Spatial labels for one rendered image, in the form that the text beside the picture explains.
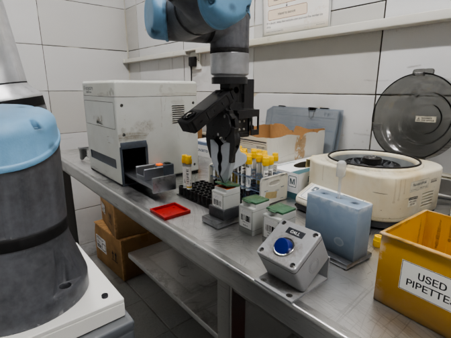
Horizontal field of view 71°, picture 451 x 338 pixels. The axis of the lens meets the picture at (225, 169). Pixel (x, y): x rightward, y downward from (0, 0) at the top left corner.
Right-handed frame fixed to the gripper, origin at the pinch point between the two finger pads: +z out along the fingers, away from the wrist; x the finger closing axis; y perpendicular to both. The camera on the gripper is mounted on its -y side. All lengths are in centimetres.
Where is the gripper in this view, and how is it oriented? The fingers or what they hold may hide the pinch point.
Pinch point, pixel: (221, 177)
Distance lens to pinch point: 66.2
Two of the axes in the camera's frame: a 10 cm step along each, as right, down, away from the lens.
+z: 0.0, 9.7, 2.5
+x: -6.5, -1.9, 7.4
